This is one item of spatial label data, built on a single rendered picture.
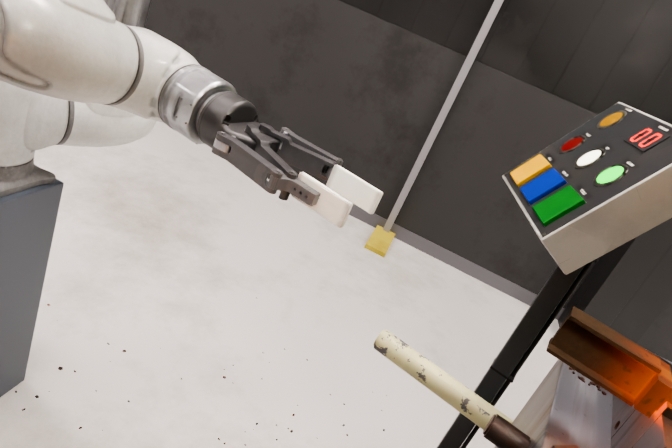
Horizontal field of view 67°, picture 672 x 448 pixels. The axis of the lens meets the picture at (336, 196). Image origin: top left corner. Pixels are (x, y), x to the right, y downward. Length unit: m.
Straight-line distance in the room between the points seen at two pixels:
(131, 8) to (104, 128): 0.25
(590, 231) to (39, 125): 1.01
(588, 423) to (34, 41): 0.66
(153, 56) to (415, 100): 2.30
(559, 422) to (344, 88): 2.54
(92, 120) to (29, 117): 0.12
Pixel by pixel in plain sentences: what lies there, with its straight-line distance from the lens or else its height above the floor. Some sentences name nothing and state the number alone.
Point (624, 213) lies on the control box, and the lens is 0.92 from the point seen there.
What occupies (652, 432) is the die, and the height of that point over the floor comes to 0.98.
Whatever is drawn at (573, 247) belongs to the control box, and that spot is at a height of 0.97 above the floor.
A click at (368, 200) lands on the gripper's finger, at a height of 0.99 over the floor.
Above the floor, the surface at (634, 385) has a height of 0.99.
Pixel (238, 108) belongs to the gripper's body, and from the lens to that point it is 0.63.
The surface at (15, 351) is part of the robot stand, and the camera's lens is 1.50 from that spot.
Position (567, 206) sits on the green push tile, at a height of 1.02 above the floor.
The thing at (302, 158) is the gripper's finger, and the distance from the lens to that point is 0.63.
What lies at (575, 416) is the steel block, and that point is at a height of 0.91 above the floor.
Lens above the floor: 1.20
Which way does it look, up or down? 22 degrees down
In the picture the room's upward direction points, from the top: 24 degrees clockwise
